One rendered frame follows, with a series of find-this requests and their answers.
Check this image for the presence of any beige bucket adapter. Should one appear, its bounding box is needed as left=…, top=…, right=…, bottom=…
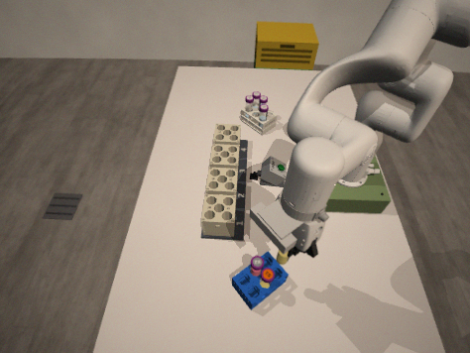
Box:
left=213, top=124, right=241, bottom=153
left=206, top=168, right=238, bottom=198
left=201, top=194, right=236, bottom=237
left=210, top=144, right=239, bottom=169

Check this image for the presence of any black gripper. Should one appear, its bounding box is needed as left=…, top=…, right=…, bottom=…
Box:
left=288, top=219, right=326, bottom=258

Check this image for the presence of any blue tube rack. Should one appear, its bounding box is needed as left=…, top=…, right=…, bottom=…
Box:
left=232, top=252, right=287, bottom=309

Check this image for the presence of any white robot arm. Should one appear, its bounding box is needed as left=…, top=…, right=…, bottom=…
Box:
left=250, top=0, right=470, bottom=254

